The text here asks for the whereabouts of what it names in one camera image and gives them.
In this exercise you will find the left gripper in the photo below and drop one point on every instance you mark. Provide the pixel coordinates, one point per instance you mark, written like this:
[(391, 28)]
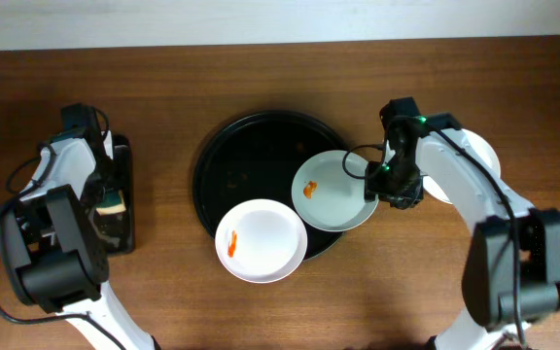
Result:
[(112, 226)]

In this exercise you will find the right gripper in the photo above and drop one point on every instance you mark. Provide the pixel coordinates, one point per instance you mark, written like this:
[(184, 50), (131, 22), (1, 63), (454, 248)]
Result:
[(394, 192)]

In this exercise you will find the green yellow sponge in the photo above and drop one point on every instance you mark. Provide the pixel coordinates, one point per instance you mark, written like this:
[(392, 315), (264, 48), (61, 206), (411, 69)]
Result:
[(112, 203)]

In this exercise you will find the white plate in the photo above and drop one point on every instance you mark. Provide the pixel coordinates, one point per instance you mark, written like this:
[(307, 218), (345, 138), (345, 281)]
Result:
[(326, 197), (261, 241), (486, 153)]

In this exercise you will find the white plate bottom front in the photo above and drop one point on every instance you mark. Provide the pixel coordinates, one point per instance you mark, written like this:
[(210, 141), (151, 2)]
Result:
[(261, 241)]

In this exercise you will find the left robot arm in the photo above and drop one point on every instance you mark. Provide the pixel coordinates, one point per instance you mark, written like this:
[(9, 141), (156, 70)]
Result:
[(58, 232)]

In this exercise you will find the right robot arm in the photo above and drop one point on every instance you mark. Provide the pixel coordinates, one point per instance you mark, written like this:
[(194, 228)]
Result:
[(511, 278)]

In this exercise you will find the black rectangular sponge tray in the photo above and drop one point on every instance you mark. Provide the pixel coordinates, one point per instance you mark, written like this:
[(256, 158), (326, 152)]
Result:
[(117, 232)]

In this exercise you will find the round black serving tray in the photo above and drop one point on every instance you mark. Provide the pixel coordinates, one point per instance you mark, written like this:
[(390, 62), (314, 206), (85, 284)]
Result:
[(256, 157)]

